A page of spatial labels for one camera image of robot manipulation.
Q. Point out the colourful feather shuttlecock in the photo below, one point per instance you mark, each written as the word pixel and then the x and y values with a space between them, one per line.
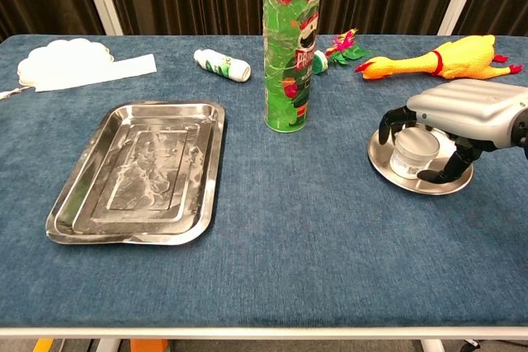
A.
pixel 344 49

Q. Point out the white bottle green label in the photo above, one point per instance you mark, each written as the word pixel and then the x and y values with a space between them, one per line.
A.
pixel 222 65

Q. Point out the round steel plate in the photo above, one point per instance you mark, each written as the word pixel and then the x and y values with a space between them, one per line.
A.
pixel 412 188

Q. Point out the rectangular steel tray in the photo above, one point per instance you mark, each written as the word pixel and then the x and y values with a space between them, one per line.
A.
pixel 136 175

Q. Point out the yellow rubber chicken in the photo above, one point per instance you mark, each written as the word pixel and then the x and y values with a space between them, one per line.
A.
pixel 453 61

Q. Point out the white round jar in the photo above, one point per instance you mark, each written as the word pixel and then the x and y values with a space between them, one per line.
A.
pixel 412 152

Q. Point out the red-lidded green can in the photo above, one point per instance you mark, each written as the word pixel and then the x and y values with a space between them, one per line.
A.
pixel 288 80

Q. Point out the white paper strip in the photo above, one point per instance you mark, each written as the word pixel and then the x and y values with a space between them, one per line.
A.
pixel 123 69

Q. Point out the white table leg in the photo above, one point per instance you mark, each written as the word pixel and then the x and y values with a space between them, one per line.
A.
pixel 108 345
pixel 432 345

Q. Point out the white scalloped plate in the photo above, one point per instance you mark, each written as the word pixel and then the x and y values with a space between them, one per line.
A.
pixel 62 59

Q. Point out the white tassel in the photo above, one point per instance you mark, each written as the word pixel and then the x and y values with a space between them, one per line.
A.
pixel 12 93

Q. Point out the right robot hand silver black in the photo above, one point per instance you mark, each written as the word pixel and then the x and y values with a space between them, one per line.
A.
pixel 466 109

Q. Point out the blue table cloth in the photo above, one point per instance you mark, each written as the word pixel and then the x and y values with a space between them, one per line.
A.
pixel 288 245

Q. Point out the orange plastic object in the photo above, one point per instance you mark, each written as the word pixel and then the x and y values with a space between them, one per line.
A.
pixel 149 345

